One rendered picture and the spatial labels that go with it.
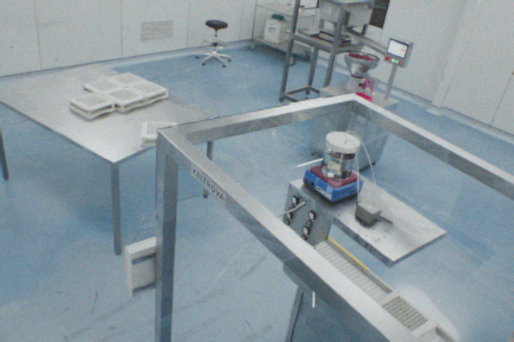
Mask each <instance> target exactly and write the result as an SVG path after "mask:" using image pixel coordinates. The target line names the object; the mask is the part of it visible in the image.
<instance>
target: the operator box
mask: <svg viewBox="0 0 514 342"><path fill-rule="evenodd" d="M155 266H156V237H153V238H149V239H146V240H143V241H140V242H136V243H133V244H131V245H128V246H126V247H125V279H126V291H127V293H129V294H130V296H131V297H132V298H133V297H135V296H138V295H141V294H143V293H146V292H147V291H151V290H153V289H155Z"/></svg>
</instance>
